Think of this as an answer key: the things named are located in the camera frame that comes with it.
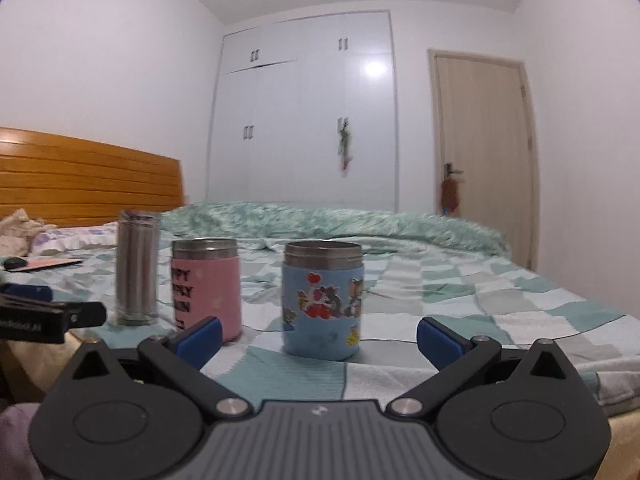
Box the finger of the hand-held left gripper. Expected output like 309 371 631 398
0 283 54 302
0 294 108 345

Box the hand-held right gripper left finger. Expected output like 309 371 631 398
52 315 254 419

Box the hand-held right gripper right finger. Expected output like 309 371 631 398
387 317 597 419

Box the blue cartoon print cup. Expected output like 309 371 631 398
281 240 365 361

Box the pink lettered cup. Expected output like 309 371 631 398
170 238 243 344

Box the checkered bed sheet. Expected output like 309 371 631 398
0 220 640 413

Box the beige crumpled cloth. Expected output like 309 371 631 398
0 208 57 259

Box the floral pillow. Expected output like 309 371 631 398
29 222 121 257

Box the stainless steel tumbler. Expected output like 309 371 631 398
115 209 161 327

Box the wooden headboard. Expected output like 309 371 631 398
0 127 184 225

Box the purple cloth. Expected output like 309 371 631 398
0 402 47 480

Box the green fluffy quilt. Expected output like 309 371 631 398
159 201 512 257

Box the red-brown hanging pouch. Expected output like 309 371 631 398
439 178 462 217

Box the light wooden door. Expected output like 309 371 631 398
427 48 541 272

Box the white wardrobe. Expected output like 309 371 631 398
207 10 401 214

